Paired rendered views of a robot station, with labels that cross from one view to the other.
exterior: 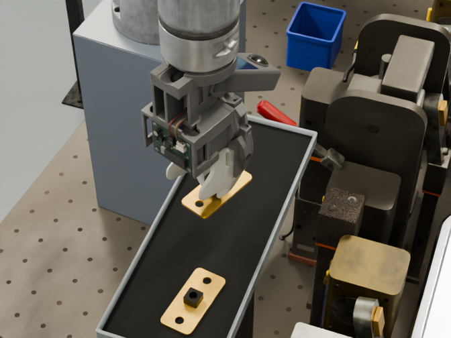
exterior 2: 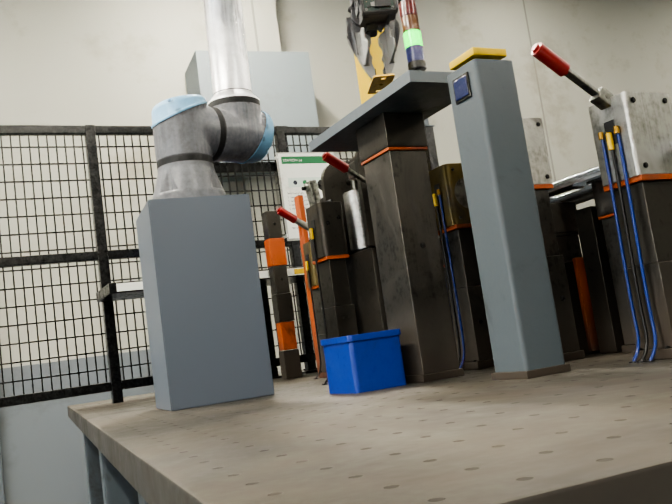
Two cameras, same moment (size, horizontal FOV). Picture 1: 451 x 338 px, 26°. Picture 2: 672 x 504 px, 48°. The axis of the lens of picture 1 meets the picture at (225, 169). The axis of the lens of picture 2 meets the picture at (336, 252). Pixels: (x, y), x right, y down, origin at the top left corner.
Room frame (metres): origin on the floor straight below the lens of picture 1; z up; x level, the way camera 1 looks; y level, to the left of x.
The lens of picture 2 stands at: (-0.06, 1.04, 0.78)
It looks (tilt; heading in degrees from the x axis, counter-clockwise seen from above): 7 degrees up; 313
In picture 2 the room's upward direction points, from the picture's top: 8 degrees counter-clockwise
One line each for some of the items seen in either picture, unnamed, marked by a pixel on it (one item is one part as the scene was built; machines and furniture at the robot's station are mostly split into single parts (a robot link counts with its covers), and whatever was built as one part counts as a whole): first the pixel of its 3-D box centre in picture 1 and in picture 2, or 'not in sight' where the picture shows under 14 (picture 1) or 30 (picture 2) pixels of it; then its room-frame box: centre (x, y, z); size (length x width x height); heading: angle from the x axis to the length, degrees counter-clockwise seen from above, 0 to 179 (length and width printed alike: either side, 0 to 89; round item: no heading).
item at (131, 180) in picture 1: (166, 107); (201, 303); (1.20, 0.10, 0.90); 0.20 x 0.20 x 0.40; 65
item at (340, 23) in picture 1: (315, 38); not in sight; (1.57, -0.19, 0.75); 0.11 x 0.10 x 0.09; 160
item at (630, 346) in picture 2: not in sight; (643, 261); (0.43, -0.24, 0.84); 0.12 x 0.05 x 0.29; 70
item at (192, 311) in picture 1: (193, 298); not in sight; (0.62, 0.03, 1.17); 0.08 x 0.04 x 0.01; 151
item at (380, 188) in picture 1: (340, 269); not in sight; (0.87, -0.17, 0.89); 0.12 x 0.07 x 0.38; 70
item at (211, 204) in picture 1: (217, 186); (380, 81); (0.73, 0.01, 1.22); 0.08 x 0.04 x 0.01; 139
